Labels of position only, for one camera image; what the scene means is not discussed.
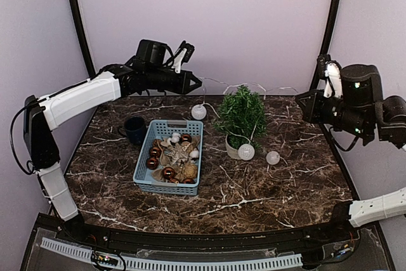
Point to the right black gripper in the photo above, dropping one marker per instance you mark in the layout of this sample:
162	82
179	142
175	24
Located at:
312	110

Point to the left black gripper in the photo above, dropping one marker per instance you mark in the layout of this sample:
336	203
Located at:
184	88

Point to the white woven ball light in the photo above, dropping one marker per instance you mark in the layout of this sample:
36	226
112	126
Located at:
198	112
273	158
246	152

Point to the small green christmas tree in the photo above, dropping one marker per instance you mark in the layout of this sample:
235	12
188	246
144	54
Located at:
242	116

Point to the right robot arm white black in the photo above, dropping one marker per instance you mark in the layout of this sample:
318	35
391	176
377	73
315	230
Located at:
352	101

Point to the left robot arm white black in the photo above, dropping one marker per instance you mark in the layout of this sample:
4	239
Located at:
154	67

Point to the white textured tree pot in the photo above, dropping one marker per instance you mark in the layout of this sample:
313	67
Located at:
232	152

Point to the copper shiny bauble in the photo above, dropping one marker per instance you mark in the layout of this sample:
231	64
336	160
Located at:
188	181
168	173
186	138
152	163

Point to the white cotton boll sprig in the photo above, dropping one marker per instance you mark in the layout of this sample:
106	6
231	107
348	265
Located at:
171	141

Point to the dark blue mug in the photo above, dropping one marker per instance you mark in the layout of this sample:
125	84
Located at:
134	129

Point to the burlap ribbon bow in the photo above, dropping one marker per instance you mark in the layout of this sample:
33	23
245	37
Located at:
164	161

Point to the light blue plastic basket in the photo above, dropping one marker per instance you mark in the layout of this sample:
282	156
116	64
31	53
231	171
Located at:
162	130

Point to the beige twine ball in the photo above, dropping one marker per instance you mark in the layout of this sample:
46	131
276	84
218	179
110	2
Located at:
190	170

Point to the small circuit board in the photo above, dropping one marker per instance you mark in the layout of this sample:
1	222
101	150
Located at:
103	259

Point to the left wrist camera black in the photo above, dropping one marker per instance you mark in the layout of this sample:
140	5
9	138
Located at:
186	51

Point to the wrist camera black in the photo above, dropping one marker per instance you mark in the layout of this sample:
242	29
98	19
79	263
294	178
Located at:
322	62
186	51

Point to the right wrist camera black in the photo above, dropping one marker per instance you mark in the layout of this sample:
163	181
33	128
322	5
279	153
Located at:
322	62

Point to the right black frame post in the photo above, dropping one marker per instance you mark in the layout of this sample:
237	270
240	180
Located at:
329	28

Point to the black frame post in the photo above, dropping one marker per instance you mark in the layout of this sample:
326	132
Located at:
329	28
76	11

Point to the left black frame post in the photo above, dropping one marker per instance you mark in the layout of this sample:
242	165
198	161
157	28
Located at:
76	11

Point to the black front rail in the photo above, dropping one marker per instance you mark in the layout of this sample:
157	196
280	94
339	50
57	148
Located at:
295	239

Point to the white slotted cable duct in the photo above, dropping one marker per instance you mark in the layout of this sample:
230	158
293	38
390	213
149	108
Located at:
155	260

